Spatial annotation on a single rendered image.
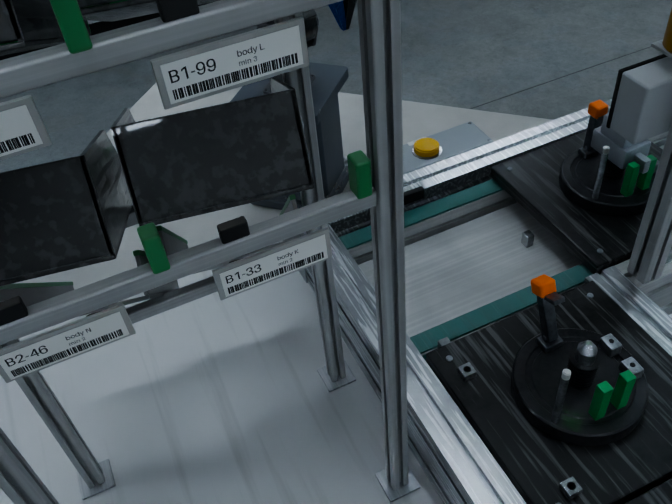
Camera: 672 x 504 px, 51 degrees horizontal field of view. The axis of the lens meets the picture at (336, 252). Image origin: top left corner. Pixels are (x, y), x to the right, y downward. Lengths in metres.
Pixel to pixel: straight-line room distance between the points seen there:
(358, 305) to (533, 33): 2.75
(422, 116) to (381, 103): 0.93
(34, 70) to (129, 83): 3.07
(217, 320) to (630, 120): 0.61
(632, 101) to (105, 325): 0.56
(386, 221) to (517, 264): 0.51
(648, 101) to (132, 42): 0.54
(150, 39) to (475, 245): 0.72
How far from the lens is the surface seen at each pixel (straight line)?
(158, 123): 0.51
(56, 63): 0.39
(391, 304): 0.59
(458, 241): 1.04
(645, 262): 0.94
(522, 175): 1.08
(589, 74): 3.25
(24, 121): 0.40
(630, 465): 0.79
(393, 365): 0.66
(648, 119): 0.81
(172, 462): 0.93
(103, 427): 0.99
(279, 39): 0.41
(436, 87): 3.11
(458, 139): 1.16
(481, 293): 0.97
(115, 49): 0.39
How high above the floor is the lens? 1.63
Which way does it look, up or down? 44 degrees down
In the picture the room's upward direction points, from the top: 6 degrees counter-clockwise
